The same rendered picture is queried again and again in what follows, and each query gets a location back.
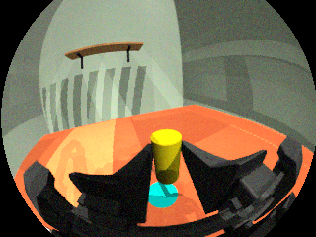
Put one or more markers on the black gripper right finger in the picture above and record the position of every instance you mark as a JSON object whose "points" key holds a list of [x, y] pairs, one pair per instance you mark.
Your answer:
{"points": [[212, 175]]}

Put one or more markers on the yellow cylinder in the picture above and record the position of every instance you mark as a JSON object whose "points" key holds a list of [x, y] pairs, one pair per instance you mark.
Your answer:
{"points": [[166, 147]]}

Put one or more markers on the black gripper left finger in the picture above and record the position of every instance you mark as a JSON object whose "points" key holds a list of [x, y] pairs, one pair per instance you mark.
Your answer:
{"points": [[129, 185]]}

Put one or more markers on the cyan circle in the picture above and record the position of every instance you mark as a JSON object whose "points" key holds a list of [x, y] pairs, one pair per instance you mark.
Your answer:
{"points": [[162, 195]]}

